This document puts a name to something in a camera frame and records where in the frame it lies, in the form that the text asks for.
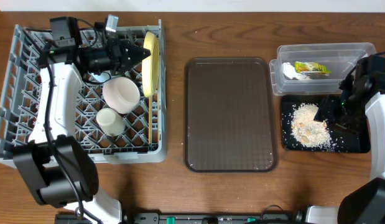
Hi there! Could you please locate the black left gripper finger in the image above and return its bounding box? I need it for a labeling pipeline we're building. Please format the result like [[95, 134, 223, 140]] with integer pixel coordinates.
[[120, 56, 144, 74], [121, 39, 151, 58]]

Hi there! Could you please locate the light blue bowl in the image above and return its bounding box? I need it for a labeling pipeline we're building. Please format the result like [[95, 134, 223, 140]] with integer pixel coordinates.
[[88, 72, 112, 83]]

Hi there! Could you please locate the yellow plate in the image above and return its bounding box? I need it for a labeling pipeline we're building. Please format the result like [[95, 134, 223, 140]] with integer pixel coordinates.
[[141, 32, 160, 98]]

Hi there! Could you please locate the small pale green cup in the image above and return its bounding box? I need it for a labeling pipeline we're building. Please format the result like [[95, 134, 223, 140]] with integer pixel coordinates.
[[96, 108, 126, 136]]

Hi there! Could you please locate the green snack wrapper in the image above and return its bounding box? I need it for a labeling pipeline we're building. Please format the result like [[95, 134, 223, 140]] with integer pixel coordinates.
[[294, 62, 332, 75]]

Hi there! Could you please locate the wooden chopstick with pattern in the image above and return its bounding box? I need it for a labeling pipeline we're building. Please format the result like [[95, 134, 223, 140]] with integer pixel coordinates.
[[148, 96, 152, 145]]

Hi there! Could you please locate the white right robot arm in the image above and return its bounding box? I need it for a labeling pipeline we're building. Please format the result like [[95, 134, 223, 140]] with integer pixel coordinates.
[[304, 78, 385, 224]]

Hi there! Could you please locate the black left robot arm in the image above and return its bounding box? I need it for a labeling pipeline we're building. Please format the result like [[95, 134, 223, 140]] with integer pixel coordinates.
[[13, 34, 151, 223]]

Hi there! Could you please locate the black waste tray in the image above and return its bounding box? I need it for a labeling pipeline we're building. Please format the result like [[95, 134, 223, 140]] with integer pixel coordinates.
[[281, 95, 371, 153]]

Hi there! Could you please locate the grey plastic dishwasher rack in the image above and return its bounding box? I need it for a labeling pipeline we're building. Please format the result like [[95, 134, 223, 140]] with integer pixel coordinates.
[[0, 24, 167, 167]]

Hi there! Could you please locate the clear plastic waste bin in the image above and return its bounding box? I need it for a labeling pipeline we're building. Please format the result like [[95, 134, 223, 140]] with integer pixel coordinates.
[[269, 42, 376, 95]]

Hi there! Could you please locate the food scraps pile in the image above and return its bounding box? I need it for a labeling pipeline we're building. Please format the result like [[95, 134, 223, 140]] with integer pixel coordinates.
[[281, 103, 336, 152]]

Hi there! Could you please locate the crumpled white tissue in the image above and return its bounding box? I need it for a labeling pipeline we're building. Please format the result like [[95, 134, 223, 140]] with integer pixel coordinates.
[[282, 62, 311, 81]]

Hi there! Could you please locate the dark brown serving tray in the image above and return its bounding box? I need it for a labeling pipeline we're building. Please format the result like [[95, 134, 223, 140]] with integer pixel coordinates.
[[183, 57, 279, 173]]

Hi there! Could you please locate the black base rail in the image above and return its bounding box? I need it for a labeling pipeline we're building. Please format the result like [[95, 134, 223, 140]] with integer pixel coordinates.
[[122, 213, 305, 224]]

